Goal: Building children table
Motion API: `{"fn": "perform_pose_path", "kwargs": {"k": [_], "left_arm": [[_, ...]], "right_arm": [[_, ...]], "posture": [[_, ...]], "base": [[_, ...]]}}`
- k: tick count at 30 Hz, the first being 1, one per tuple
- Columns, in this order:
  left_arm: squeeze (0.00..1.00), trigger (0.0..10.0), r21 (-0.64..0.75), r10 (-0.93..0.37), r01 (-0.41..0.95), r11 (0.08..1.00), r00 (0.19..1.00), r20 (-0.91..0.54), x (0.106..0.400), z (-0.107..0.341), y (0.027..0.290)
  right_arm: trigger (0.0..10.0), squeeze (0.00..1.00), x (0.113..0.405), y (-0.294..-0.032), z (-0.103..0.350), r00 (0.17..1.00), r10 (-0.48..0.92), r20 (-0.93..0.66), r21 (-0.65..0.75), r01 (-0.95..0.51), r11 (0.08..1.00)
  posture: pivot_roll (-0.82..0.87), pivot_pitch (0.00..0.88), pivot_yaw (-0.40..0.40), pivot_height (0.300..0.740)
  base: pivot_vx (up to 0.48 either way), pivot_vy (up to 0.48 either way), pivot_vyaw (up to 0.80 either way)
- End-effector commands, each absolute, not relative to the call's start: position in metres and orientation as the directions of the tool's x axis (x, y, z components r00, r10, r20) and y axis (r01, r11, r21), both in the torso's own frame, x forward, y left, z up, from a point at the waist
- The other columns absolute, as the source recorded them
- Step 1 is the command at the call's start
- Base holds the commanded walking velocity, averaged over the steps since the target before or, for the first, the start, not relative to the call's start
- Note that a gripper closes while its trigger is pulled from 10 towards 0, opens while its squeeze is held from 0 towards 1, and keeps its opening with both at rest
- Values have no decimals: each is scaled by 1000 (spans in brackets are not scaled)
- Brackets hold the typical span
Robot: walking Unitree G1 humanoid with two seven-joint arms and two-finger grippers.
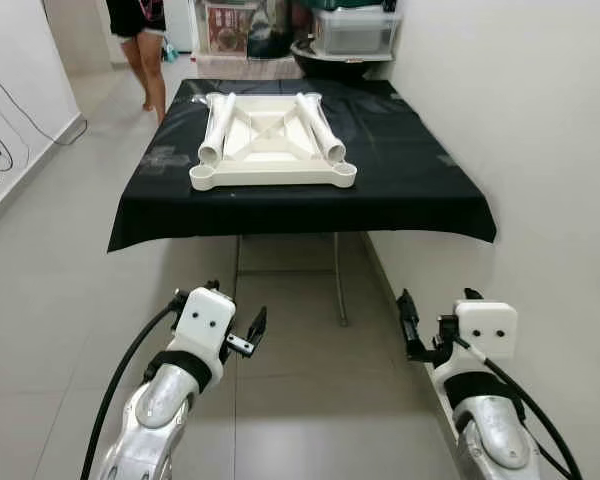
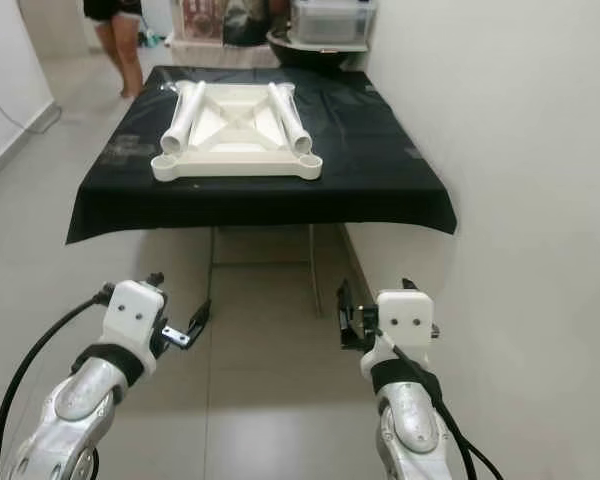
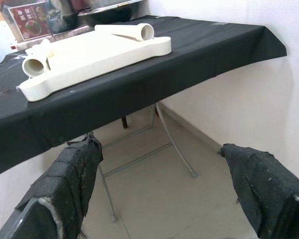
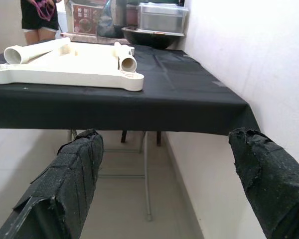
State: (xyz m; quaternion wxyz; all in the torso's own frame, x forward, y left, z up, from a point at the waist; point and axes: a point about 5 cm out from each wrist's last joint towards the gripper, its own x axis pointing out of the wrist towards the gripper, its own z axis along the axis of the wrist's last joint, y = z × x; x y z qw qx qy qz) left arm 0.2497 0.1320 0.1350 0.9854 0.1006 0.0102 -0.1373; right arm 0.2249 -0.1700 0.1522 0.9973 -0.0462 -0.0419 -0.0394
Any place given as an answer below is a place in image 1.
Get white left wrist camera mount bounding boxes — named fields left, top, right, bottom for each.
left=168, top=287, right=238, bottom=368

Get white plastic table leg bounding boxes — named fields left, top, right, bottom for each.
left=296, top=92, right=348, bottom=164
left=197, top=92, right=238, bottom=167

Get red printed box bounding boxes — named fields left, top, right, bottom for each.
left=202, top=0, right=253, bottom=56

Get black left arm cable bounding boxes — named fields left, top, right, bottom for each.
left=80, top=300, right=186, bottom=480

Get black wall cable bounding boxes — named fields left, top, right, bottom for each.
left=0, top=58, right=89, bottom=186

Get clear plastic storage box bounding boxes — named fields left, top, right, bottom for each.
left=313, top=8, right=402, bottom=58

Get black bag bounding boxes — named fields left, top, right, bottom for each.
left=248, top=0, right=316, bottom=59

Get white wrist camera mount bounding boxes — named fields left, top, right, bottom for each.
left=168, top=287, right=238, bottom=368
left=454, top=300, right=519, bottom=363

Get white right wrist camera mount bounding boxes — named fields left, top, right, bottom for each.
left=454, top=300, right=519, bottom=363

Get white plastic table top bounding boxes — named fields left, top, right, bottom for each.
left=189, top=92, right=358, bottom=191

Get black tablecloth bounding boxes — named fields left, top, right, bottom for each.
left=107, top=78, right=498, bottom=253

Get person in black shorts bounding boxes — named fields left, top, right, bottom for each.
left=106, top=0, right=169, bottom=126

